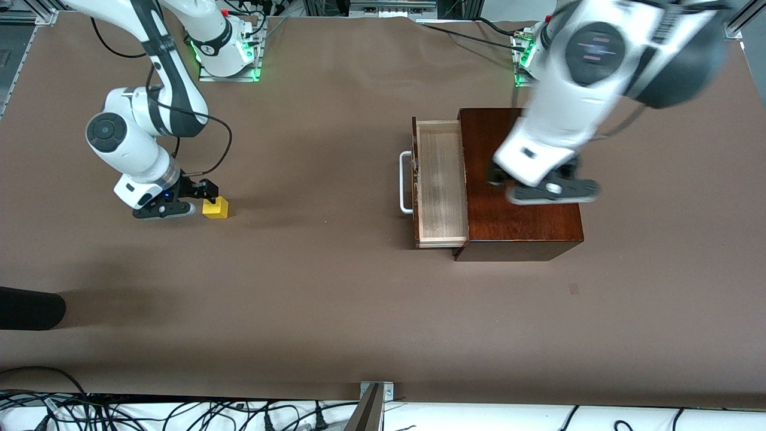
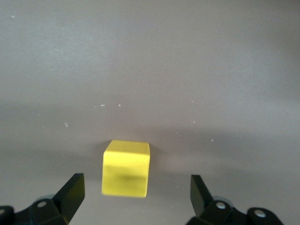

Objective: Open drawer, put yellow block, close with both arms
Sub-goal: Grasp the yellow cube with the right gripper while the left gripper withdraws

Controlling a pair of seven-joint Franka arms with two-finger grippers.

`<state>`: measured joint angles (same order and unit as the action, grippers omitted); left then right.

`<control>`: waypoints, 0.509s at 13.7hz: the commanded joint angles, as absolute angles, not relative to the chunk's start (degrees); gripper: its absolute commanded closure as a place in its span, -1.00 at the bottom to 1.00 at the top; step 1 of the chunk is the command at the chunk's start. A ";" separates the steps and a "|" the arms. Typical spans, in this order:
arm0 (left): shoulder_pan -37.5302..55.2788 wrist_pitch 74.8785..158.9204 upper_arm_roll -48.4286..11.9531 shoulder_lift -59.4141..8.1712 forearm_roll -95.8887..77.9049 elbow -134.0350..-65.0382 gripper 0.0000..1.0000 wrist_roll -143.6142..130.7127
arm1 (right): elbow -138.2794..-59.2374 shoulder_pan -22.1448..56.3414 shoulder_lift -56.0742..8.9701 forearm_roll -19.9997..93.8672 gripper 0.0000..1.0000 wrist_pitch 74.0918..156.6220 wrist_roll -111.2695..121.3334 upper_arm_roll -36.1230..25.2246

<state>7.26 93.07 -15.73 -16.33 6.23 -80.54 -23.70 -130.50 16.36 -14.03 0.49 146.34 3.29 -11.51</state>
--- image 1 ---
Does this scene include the wooden drawer with white handle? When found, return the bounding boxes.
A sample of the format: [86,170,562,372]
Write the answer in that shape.
[399,117,469,249]

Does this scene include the dark wooden cabinet box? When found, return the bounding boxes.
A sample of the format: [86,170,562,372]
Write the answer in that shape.
[453,108,585,262]

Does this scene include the black ribbed cylinder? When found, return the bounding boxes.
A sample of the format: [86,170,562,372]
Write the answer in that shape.
[0,286,66,331]

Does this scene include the grey equipment box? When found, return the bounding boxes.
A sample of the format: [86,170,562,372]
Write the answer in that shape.
[349,0,437,17]

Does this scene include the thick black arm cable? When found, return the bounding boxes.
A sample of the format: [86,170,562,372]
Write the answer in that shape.
[145,63,233,177]

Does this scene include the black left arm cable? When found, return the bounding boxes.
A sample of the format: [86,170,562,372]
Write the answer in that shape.
[595,103,650,139]

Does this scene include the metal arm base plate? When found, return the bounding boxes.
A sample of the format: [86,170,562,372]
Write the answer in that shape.
[512,30,539,89]
[197,17,267,83]

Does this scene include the black cable on table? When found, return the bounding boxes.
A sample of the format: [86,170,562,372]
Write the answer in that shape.
[417,22,527,53]

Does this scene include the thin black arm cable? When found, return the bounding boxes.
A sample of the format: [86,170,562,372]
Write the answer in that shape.
[90,17,150,59]

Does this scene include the aluminium frame profile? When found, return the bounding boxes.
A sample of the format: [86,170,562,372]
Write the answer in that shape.
[0,0,59,26]
[721,0,766,41]

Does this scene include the small metal bracket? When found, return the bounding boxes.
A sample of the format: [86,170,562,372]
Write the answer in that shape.
[359,381,396,402]

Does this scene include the white sheet under cables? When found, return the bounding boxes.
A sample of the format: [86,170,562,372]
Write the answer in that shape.
[0,398,766,431]

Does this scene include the dark grey post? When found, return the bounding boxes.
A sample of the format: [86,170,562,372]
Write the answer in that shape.
[346,383,384,431]

